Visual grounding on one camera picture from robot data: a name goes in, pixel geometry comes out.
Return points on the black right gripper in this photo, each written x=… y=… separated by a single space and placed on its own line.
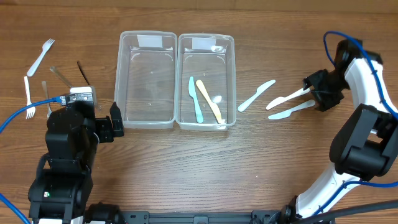
x=323 y=92

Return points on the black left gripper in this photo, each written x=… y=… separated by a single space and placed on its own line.
x=104 y=128

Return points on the pale grey-blue plastic knife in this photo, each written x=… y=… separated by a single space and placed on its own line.
x=287 y=113

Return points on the white plastic knife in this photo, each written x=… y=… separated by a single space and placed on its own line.
x=283 y=99

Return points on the light blue plastic knife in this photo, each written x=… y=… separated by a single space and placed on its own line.
x=258 y=92

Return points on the teal plastic knife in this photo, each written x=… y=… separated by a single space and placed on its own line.
x=193 y=94

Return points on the yellow plastic knife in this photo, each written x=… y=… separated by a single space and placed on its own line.
x=214 y=107

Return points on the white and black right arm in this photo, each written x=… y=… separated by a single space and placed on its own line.
x=366 y=145

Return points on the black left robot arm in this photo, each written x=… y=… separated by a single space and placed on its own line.
x=63 y=180

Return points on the clear plastic container left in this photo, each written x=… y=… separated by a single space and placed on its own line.
x=145 y=79

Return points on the clear plastic container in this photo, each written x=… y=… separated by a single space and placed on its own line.
x=211 y=59
x=145 y=79

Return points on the clear plastic container right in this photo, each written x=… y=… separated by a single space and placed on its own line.
x=211 y=59

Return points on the dark metal fork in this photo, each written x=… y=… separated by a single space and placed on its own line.
x=82 y=72

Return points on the wide metal fork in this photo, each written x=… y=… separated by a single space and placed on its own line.
x=54 y=70

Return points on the white plastic fork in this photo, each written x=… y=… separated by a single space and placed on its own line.
x=30 y=111

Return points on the pale blue plastic fork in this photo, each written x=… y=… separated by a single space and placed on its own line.
x=45 y=48

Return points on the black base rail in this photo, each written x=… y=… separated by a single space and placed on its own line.
x=108 y=213

